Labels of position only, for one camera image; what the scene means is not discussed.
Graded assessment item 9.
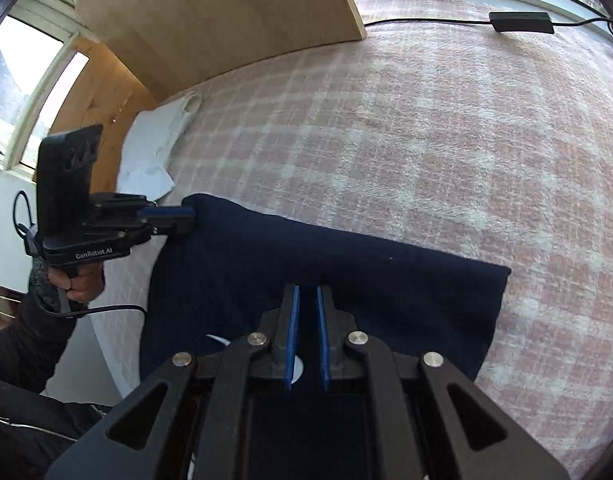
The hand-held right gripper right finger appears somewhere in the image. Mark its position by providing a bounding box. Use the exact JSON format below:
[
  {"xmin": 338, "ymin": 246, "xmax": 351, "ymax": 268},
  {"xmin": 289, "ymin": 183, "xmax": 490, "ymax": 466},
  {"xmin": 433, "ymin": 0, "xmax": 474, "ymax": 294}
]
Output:
[{"xmin": 315, "ymin": 285, "xmax": 570, "ymax": 480}]

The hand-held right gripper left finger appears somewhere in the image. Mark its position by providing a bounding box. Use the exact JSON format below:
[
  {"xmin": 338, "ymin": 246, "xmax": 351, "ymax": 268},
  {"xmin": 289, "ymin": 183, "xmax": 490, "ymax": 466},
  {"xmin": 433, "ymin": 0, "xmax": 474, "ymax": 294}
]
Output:
[{"xmin": 45, "ymin": 282, "xmax": 301, "ymax": 480}]

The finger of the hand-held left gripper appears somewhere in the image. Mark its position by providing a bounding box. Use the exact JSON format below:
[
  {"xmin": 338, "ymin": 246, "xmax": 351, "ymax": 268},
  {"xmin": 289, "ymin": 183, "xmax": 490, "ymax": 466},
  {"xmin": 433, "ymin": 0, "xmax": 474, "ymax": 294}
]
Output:
[
  {"xmin": 139, "ymin": 205, "xmax": 195, "ymax": 219},
  {"xmin": 146, "ymin": 218, "xmax": 194, "ymax": 236}
]

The navy blue shirt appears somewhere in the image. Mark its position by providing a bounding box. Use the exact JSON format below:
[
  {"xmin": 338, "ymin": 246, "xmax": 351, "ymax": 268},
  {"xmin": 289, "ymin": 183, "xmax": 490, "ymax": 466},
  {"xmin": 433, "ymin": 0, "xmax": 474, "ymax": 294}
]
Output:
[{"xmin": 139, "ymin": 193, "xmax": 511, "ymax": 480}]

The person's left forearm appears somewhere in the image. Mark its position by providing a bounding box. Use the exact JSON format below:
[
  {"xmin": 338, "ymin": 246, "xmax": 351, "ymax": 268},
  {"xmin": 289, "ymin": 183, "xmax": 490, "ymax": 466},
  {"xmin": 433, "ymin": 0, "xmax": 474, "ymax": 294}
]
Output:
[{"xmin": 0, "ymin": 290, "xmax": 80, "ymax": 396}]

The person's left hand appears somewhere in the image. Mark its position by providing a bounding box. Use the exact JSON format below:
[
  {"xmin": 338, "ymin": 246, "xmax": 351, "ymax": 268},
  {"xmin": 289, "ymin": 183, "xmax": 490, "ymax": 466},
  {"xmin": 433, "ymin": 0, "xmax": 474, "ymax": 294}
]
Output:
[{"xmin": 29, "ymin": 262, "xmax": 106, "ymax": 311}]

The white cloth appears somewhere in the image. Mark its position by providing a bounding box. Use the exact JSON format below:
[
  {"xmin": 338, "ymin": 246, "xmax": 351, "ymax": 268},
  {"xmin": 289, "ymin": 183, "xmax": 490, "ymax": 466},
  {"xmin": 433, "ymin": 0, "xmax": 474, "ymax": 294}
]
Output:
[{"xmin": 117, "ymin": 92, "xmax": 203, "ymax": 201}]

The wooden slat panel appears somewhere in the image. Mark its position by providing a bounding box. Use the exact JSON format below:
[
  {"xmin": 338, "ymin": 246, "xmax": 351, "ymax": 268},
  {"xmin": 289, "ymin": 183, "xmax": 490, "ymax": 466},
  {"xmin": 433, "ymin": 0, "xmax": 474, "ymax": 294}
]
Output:
[{"xmin": 34, "ymin": 35, "xmax": 160, "ymax": 196}]

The light wooden board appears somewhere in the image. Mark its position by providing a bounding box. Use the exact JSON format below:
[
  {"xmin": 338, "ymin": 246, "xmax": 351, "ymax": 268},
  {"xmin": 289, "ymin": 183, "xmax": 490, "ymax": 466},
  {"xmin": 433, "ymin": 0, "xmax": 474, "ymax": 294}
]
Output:
[{"xmin": 74, "ymin": 0, "xmax": 367, "ymax": 103}]

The pink plaid blanket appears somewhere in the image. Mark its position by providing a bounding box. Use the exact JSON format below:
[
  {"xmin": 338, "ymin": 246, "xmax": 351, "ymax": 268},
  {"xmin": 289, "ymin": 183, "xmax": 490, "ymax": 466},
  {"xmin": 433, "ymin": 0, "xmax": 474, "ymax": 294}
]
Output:
[{"xmin": 91, "ymin": 0, "xmax": 613, "ymax": 476}]

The person's black jacket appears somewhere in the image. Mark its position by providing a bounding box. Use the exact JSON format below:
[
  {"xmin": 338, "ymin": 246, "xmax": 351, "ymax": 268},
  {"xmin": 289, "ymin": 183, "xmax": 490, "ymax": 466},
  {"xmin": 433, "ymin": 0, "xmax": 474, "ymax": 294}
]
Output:
[{"xmin": 0, "ymin": 375, "xmax": 112, "ymax": 480}]

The black inline controller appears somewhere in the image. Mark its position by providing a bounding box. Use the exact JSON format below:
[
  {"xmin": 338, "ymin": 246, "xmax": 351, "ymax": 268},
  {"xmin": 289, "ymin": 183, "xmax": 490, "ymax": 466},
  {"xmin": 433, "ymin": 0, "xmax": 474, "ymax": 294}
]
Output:
[{"xmin": 488, "ymin": 11, "xmax": 556, "ymax": 35}]

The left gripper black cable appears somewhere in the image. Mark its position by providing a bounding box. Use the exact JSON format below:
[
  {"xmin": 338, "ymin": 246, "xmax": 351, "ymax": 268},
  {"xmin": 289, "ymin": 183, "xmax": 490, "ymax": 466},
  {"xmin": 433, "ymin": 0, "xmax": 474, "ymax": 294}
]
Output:
[{"xmin": 14, "ymin": 190, "xmax": 148, "ymax": 320}]

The black ring light cable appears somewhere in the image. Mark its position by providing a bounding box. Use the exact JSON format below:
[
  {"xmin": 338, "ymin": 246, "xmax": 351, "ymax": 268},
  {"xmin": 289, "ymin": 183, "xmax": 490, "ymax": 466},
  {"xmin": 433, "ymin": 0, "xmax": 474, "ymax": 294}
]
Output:
[{"xmin": 361, "ymin": 16, "xmax": 613, "ymax": 40}]

